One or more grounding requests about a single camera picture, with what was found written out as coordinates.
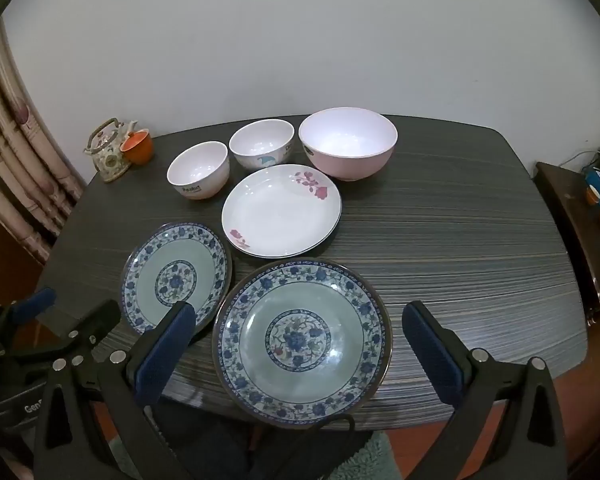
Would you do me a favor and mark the white bowl with blue print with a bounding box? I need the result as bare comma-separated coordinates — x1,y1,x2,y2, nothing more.
229,119,296,171

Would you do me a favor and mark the small blue floral plate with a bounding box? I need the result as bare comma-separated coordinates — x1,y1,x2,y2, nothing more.
121,222,231,336

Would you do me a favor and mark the black cable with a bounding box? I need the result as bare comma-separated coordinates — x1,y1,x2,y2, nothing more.
300,412,356,433

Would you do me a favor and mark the white plate with pink flowers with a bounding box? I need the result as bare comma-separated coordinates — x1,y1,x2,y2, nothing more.
221,164,342,258

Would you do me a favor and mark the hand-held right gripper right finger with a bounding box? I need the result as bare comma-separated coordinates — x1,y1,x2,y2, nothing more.
401,301,568,480

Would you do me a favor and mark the patterned beige curtain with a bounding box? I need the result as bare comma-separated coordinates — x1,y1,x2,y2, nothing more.
0,17,88,266

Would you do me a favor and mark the orange cup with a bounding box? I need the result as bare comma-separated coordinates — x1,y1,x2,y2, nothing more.
120,129,154,165

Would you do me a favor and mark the large pink bowl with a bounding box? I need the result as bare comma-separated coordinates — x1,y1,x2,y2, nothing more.
298,106,398,182

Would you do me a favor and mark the dark wooden side cabinet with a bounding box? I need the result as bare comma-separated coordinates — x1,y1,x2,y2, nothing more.
534,160,600,311

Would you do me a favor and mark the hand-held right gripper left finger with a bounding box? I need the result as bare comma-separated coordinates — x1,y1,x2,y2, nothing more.
32,301,197,480

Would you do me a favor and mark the small white bowl dark print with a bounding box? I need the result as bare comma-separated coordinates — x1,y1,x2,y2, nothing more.
167,141,230,201

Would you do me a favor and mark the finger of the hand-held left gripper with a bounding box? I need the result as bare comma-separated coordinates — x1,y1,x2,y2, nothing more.
10,300,121,365
0,287,57,357

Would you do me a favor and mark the floral ceramic teapot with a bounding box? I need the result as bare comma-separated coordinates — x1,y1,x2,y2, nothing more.
83,117,140,183

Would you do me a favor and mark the large blue floral plate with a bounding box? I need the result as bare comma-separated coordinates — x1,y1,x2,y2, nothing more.
211,257,393,428

